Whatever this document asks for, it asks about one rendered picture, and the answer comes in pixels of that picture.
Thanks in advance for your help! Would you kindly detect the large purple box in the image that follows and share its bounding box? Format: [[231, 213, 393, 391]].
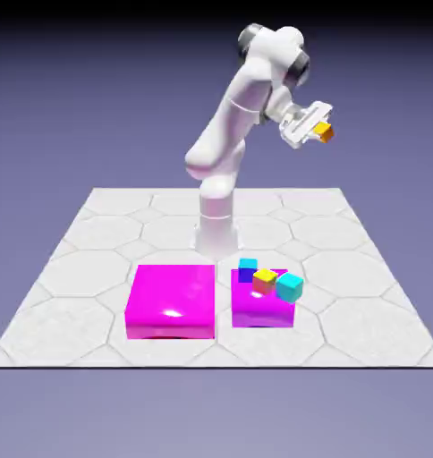
[[230, 268, 296, 329]]

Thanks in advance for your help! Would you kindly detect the small yellow cube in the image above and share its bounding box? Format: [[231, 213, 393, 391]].
[[251, 267, 279, 296]]

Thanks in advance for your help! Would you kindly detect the small orange cube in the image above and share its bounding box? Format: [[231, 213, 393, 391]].
[[314, 121, 335, 145]]

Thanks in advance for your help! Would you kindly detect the small cyan cube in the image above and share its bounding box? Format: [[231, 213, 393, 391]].
[[275, 272, 305, 305]]

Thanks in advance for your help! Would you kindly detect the small blue cube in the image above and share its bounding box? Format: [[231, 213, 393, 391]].
[[237, 258, 259, 284]]

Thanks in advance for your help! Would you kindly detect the large magenta box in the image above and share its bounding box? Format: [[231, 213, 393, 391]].
[[124, 264, 217, 340]]

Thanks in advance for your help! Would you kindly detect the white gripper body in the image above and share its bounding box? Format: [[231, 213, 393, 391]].
[[278, 100, 334, 150]]

